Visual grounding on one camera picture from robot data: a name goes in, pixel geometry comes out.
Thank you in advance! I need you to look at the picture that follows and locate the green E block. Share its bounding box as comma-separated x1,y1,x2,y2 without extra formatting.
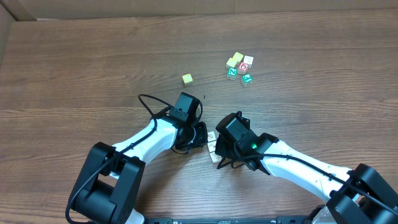
241,73,253,86

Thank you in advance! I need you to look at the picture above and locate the lone yellow block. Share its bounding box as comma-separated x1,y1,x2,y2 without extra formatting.
182,73,193,87

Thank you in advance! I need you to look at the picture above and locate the yellow block front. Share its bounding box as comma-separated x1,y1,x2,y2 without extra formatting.
226,58,238,69

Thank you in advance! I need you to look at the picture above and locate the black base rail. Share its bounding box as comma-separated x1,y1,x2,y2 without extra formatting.
144,215,312,224

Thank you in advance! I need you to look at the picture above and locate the white block red drawing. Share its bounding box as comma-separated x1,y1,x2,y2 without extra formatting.
207,131,217,142

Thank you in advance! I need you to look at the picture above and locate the yellow block rear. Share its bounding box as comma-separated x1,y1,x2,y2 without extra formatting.
233,52,244,63

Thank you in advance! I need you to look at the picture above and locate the green Z block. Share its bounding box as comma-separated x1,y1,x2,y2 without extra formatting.
226,67,238,80

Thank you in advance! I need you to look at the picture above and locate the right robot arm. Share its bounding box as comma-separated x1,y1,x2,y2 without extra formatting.
215,111,397,223

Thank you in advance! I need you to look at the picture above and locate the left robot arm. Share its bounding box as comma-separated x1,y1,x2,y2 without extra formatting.
65,92,208,224

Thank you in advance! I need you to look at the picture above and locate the white block in cluster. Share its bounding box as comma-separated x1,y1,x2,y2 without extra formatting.
243,55,254,68

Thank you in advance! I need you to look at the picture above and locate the green V block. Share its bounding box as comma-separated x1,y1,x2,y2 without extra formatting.
210,152,222,164

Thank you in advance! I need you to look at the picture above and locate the white block pencil drawing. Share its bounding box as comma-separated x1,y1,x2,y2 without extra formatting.
207,141,216,153

